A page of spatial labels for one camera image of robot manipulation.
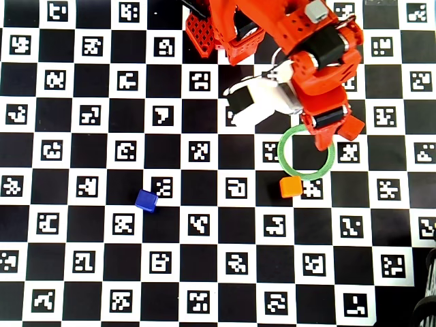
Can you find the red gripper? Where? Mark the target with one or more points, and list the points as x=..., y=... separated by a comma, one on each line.
x=329, y=119

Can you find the red cube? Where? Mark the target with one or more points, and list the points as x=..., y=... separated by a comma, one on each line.
x=356, y=127

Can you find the orange cube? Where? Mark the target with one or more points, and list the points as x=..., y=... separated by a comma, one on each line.
x=290, y=186

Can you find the blue cube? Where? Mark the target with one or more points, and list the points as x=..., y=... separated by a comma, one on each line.
x=145, y=200

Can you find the red perforated robot base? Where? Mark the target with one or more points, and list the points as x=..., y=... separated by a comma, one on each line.
x=199, y=34

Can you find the black flexible tripod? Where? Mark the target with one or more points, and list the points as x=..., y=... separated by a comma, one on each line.
x=430, y=272

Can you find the black clamp bar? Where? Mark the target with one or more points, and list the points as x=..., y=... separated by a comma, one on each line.
x=194, y=8

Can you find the black white marker checkerboard mat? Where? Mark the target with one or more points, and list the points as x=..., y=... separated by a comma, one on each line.
x=102, y=238

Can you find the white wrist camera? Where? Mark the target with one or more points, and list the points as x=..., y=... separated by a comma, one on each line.
x=265, y=98

